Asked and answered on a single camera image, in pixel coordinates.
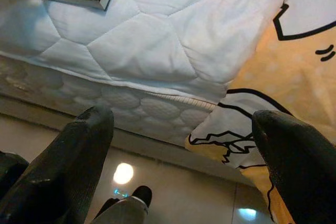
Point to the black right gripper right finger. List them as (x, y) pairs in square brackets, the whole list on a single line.
[(302, 171)]

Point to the grey quilted mattress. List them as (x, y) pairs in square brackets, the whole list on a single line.
[(147, 108)]

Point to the white quilted mattress cover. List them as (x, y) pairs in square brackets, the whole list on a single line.
[(157, 37)]

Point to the yellow cartoon print blanket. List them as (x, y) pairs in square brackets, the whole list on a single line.
[(294, 72)]

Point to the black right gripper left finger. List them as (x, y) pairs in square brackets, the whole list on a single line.
[(60, 171)]

